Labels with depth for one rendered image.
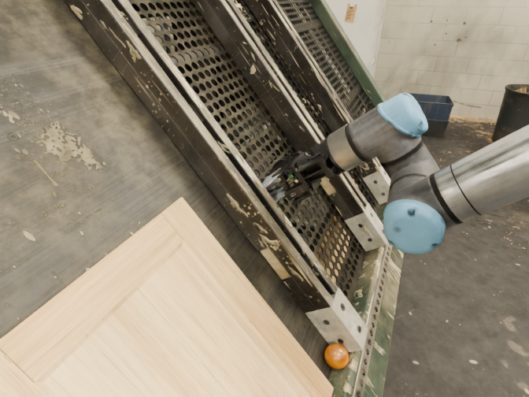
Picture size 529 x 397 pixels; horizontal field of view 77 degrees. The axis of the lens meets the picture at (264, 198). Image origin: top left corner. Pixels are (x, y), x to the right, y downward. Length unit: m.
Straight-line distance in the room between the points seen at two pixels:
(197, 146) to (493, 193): 0.46
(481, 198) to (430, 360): 1.62
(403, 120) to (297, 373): 0.48
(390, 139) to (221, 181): 0.31
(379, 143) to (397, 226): 0.16
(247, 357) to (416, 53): 5.25
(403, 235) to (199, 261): 0.32
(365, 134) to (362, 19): 3.64
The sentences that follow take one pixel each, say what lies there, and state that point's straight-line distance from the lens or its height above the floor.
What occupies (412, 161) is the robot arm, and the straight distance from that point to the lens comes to 0.59.
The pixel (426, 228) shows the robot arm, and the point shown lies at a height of 1.32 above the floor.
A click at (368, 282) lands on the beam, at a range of 0.97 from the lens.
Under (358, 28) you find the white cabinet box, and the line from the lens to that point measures 4.19.
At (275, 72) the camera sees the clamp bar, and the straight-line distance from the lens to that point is 0.98.
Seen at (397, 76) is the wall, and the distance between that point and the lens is 5.64.
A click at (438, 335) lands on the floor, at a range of 2.15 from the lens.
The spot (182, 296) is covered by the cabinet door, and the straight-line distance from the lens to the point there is 0.55.
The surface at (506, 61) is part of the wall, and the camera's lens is 5.72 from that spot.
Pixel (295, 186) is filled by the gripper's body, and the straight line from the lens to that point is 0.64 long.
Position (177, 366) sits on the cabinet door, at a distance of 0.53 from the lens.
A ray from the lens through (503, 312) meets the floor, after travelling 2.45.
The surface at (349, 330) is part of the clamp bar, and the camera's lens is 0.76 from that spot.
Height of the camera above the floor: 1.57
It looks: 32 degrees down
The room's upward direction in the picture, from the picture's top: straight up
